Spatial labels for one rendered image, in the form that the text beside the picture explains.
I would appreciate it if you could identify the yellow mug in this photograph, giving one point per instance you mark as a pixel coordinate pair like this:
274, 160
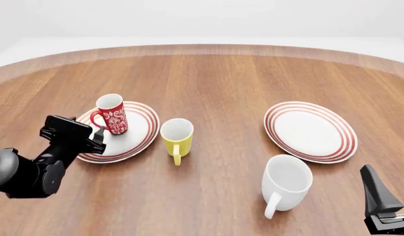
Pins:
177, 140

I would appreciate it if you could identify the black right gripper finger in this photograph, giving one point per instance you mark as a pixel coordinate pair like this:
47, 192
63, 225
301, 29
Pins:
377, 191

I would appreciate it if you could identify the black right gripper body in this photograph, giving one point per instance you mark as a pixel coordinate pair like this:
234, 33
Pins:
390, 223

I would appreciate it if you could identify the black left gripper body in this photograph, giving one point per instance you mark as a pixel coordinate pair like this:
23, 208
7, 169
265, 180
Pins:
92, 147

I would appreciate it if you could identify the red mug with white pattern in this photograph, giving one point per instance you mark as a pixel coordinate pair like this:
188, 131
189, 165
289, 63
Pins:
114, 117

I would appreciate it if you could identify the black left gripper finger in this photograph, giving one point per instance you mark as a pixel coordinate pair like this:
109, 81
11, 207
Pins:
99, 135

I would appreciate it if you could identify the black and grey left robot arm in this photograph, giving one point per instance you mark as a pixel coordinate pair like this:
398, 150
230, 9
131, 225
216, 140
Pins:
31, 174

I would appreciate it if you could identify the white plate with red rings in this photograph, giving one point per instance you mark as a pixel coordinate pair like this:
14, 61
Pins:
133, 140
308, 131

